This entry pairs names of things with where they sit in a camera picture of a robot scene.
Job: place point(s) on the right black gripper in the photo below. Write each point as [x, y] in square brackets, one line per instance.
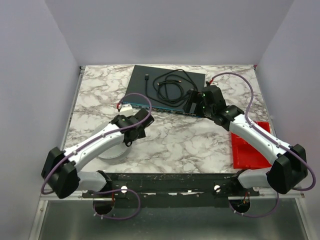
[191, 103]

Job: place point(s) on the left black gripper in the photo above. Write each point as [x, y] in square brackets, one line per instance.
[144, 122]

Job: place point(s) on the grey cable spool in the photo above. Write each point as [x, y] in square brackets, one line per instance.
[117, 152]

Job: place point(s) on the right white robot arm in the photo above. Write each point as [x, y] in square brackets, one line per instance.
[287, 162]

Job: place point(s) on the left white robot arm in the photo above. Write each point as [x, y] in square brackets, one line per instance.
[63, 169]

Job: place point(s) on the red plastic tray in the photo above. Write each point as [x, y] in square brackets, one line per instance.
[244, 154]

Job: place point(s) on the dark network switch box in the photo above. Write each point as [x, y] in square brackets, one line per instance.
[165, 88]

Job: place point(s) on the aluminium frame rail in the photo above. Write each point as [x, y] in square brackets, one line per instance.
[73, 104]

